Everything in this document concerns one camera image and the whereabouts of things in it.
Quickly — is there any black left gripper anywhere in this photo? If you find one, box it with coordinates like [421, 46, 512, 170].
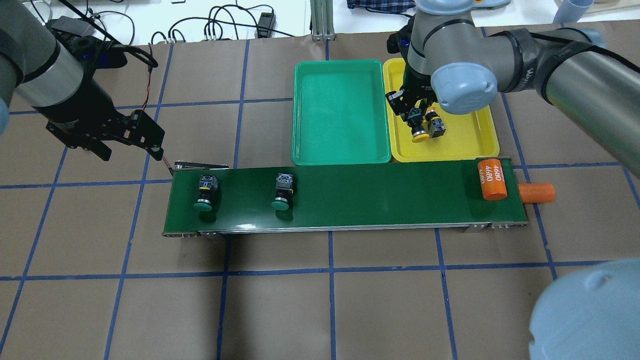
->
[45, 85, 165, 162]

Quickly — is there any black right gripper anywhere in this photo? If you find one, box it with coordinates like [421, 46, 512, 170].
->
[385, 70, 438, 118]

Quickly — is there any yellow push button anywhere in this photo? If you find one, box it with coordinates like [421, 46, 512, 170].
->
[424, 106, 446, 139]
[404, 107, 431, 144]

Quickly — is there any green push button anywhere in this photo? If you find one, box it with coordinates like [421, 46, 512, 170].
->
[193, 174, 219, 212]
[270, 173, 295, 211]

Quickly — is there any orange cylinder with 4680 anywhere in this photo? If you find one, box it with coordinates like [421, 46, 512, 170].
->
[477, 158, 508, 201]

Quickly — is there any plain orange cylinder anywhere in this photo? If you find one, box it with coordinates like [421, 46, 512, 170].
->
[518, 183, 556, 204]

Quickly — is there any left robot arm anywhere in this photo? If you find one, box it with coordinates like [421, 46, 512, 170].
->
[0, 0, 165, 161]

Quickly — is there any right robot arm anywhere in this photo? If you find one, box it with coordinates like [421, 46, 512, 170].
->
[386, 0, 640, 176]

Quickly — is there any green plastic tray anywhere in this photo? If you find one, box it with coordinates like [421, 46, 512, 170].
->
[290, 59, 391, 166]

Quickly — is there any yellow plastic tray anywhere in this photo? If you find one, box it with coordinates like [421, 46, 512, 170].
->
[382, 57, 501, 163]

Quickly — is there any plaid cloth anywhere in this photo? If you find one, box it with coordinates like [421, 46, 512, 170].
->
[346, 0, 417, 14]

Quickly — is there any green conveyor belt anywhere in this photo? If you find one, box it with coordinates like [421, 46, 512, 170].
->
[162, 158, 529, 238]

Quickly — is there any black power adapter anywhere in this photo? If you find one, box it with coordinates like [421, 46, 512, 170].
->
[255, 12, 276, 39]

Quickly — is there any red black power cable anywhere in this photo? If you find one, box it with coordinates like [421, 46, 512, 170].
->
[140, 44, 176, 176]

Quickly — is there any aluminium frame post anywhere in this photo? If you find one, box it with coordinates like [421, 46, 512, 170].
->
[310, 0, 336, 43]

